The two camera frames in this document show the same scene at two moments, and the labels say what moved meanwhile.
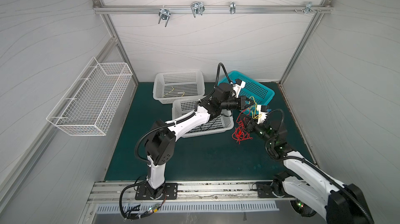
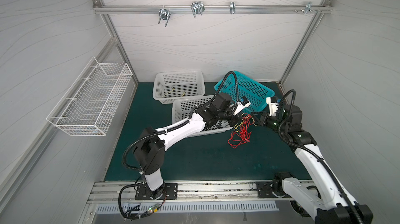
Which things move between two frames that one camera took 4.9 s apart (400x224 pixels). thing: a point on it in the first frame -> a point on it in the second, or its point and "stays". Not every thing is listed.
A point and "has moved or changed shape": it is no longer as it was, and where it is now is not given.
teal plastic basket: x=257 y=92 stays
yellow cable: x=171 y=92 stays
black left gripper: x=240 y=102 -> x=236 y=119
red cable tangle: x=241 y=131 has moved or changed shape
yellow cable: x=254 y=118 has moved or changed shape
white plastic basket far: x=170 y=86 stays
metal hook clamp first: x=164 y=14 stays
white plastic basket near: x=182 y=107 stays
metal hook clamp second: x=198 y=8 stays
